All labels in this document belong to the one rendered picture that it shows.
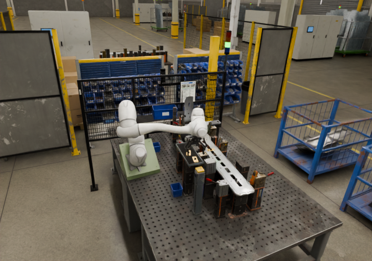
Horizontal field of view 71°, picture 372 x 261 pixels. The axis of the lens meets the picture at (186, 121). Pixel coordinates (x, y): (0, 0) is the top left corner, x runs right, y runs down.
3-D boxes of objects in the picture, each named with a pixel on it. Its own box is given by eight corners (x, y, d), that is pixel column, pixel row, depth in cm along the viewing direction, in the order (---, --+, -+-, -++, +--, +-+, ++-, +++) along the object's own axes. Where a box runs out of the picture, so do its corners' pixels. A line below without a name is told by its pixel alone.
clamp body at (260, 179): (263, 208, 239) (269, 176, 223) (249, 212, 234) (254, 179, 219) (256, 201, 248) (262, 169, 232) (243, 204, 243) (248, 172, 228)
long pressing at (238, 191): (259, 191, 216) (259, 190, 215) (235, 197, 209) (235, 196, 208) (197, 123, 333) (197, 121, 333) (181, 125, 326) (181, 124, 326)
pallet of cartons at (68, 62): (82, 105, 635) (76, 62, 591) (45, 109, 608) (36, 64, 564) (81, 90, 736) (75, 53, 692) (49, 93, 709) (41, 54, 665)
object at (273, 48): (244, 124, 568) (258, 27, 484) (241, 121, 579) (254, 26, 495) (282, 118, 608) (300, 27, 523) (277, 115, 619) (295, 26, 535)
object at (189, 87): (195, 102, 359) (196, 80, 346) (179, 103, 351) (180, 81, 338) (195, 101, 360) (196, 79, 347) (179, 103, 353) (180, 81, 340)
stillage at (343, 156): (323, 145, 495) (337, 98, 455) (363, 167, 429) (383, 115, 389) (273, 156, 451) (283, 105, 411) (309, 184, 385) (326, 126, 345)
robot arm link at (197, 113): (190, 123, 216) (191, 130, 205) (190, 105, 210) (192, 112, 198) (202, 123, 217) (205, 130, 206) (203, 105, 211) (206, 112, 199)
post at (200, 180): (202, 213, 231) (205, 172, 212) (194, 215, 228) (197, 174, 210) (199, 207, 237) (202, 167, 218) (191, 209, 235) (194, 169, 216)
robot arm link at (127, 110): (130, 150, 274) (128, 130, 283) (145, 147, 276) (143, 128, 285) (116, 121, 204) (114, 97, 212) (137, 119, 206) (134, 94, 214)
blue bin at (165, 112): (177, 118, 336) (177, 108, 330) (153, 119, 329) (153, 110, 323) (174, 113, 350) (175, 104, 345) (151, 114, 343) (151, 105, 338)
